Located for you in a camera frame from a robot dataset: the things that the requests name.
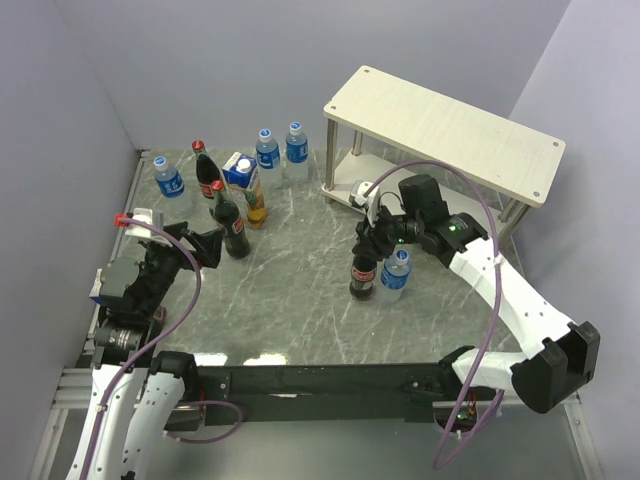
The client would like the aluminium rail frame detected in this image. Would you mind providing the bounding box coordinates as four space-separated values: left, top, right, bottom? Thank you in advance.
28 149 152 479

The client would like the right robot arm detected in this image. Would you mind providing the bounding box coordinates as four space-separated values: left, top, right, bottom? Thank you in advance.
349 174 601 414

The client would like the black base beam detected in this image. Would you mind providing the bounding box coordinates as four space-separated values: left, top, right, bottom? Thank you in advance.
184 363 462 423

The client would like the wooden two-tier shelf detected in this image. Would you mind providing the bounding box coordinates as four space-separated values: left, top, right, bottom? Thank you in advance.
322 65 565 237

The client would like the blue juice carton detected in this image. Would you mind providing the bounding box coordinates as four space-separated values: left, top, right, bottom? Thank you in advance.
221 151 269 231

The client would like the water bottle back left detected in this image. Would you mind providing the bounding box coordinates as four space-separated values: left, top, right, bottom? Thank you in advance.
255 129 282 189

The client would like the water bottle back right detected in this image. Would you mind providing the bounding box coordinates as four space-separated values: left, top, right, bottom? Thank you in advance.
285 122 309 183

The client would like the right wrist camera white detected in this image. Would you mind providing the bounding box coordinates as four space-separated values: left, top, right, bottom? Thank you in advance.
348 180 380 227

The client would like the water bottle centre right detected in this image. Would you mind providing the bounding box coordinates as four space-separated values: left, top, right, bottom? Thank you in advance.
378 248 412 302

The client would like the water bottle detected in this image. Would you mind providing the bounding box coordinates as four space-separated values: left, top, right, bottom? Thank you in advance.
285 122 309 183
378 248 412 302
255 129 282 189
153 156 194 218

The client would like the dark juice carton near left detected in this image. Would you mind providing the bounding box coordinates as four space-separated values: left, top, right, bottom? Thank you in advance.
89 268 102 305

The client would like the cola bottle shelved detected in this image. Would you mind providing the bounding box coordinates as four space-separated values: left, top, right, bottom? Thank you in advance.
349 255 377 300
210 180 251 259
192 140 222 199

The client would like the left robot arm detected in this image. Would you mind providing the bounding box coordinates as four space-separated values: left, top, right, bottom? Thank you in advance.
67 213 224 479

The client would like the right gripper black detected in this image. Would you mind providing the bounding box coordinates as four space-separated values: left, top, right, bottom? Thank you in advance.
351 201 424 262

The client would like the water bottle far left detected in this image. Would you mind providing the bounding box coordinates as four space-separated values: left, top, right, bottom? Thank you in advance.
153 156 194 218

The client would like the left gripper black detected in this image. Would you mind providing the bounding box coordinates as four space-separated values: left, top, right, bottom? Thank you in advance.
139 221 224 315

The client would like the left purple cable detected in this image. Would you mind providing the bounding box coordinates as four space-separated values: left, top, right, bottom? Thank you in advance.
79 214 246 480

